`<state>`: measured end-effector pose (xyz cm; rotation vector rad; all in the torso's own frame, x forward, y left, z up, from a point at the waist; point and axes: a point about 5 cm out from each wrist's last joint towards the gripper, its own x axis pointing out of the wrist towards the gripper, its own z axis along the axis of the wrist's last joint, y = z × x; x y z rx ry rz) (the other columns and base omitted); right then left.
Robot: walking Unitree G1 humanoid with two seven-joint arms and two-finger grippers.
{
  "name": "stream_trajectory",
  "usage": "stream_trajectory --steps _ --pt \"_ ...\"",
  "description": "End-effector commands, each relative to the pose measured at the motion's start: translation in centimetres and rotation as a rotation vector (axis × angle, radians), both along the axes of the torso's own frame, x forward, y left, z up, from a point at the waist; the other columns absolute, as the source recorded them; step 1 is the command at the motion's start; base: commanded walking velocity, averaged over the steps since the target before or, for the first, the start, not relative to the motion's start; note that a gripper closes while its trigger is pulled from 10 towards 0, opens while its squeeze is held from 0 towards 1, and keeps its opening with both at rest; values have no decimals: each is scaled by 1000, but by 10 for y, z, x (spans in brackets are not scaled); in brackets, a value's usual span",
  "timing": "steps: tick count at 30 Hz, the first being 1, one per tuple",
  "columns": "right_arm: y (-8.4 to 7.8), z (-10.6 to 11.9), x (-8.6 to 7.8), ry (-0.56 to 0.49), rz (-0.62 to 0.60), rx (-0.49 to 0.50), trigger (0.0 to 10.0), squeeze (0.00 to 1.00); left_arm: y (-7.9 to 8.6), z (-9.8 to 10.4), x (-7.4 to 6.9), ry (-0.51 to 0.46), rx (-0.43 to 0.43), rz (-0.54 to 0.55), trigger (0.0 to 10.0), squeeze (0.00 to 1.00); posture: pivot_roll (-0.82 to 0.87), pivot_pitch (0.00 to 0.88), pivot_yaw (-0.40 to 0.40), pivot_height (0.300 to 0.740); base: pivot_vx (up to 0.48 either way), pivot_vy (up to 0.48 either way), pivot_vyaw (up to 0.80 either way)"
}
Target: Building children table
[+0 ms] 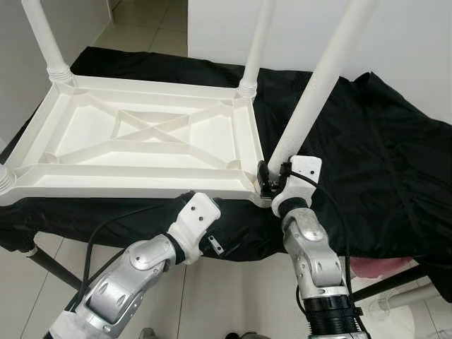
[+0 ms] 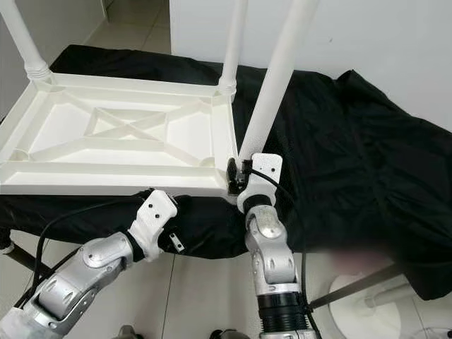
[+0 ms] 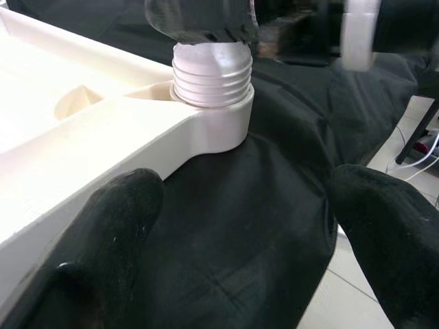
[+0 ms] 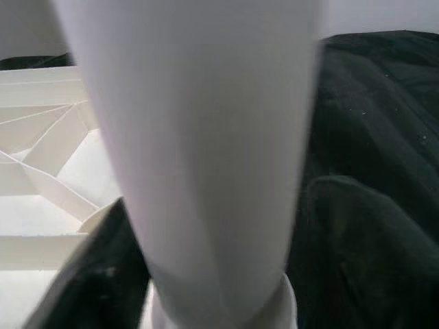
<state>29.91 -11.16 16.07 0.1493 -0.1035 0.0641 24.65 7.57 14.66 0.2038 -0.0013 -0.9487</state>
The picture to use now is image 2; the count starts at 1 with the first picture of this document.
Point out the dark robot right foot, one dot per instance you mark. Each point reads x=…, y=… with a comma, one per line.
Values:
x=226, y=334

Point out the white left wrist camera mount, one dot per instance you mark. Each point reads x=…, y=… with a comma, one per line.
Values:
x=155, y=212

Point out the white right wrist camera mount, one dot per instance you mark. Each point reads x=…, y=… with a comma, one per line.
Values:
x=265, y=169

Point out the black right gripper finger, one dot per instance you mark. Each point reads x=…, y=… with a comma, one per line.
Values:
x=232, y=174

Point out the white plastic table top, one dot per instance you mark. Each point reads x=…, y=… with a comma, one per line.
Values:
x=56, y=134

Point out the grey stand pole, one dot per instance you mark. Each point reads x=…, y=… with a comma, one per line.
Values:
x=409, y=291

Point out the black cloth cover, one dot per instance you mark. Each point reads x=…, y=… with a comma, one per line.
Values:
x=360, y=162

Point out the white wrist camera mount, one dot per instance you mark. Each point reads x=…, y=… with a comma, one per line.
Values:
x=155, y=212
x=265, y=169

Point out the white round stand base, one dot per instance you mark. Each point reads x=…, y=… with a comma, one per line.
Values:
x=388, y=321

